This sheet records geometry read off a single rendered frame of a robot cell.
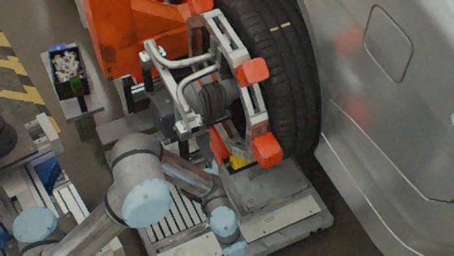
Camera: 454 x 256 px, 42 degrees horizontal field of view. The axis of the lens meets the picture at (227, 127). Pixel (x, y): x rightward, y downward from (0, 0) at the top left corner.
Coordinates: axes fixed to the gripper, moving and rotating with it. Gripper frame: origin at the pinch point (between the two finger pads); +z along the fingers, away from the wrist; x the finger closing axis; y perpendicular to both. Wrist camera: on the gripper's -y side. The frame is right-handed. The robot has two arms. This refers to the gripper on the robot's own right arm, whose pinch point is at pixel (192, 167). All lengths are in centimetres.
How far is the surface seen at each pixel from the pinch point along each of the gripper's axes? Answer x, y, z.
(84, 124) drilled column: 26, -68, 88
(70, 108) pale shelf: 30, -36, 73
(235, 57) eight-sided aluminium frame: -22.9, 29.0, 14.5
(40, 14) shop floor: 25, -79, 188
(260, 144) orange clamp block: -23.0, 5.1, -4.6
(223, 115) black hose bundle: -13.8, 15.5, 4.5
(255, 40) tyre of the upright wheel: -30.4, 32.5, 15.3
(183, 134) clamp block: -0.3, 11.4, 6.0
